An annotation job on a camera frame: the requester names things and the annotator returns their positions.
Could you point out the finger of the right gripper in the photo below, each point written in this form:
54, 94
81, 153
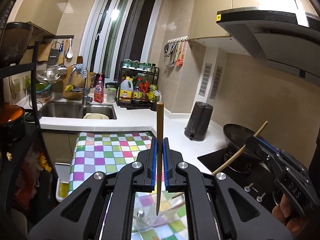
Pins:
263, 144
251, 145

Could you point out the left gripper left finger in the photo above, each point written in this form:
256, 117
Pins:
102, 206

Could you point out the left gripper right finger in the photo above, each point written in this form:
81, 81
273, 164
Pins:
216, 206

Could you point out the clear plastic utensil basket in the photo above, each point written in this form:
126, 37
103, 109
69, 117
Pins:
169, 224

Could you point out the hanging kitchen tools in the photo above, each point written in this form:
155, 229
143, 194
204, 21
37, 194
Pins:
174, 51

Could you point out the person right hand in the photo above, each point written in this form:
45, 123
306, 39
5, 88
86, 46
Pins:
284, 211

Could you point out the black gas stove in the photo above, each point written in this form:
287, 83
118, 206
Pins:
248, 173

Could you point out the checkered table covering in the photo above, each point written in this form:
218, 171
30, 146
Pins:
107, 153

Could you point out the black electric kettle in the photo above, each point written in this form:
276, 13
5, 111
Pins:
199, 120

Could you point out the range hood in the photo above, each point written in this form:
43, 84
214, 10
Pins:
286, 41

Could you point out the steel sink basin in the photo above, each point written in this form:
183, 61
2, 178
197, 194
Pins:
75, 110

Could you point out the chrome sink faucet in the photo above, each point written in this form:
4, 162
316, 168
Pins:
82, 69

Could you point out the red dish soap bottle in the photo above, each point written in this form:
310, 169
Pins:
99, 89

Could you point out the glass jar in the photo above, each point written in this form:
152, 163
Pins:
111, 94

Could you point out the wooden cutting board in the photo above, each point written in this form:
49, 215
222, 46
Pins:
74, 80

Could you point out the orange lidded black pot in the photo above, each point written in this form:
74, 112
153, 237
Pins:
12, 123

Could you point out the yellow oil jug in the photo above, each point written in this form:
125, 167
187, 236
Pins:
126, 90

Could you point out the black condiment rack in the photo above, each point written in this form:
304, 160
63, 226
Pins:
145, 78

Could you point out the green bowls stack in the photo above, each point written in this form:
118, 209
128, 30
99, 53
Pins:
43, 90

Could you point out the hanging metal grater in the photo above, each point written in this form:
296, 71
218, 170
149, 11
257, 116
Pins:
53, 54

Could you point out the hanging white ladle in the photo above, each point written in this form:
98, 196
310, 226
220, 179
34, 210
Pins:
69, 54

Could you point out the black metal shelf rack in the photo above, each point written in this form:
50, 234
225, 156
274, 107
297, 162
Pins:
13, 154

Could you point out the dark bowl on shelf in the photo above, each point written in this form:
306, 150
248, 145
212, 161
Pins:
14, 43

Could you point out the black wok with handle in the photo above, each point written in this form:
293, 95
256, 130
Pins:
235, 138

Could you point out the window frame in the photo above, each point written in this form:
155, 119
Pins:
118, 30

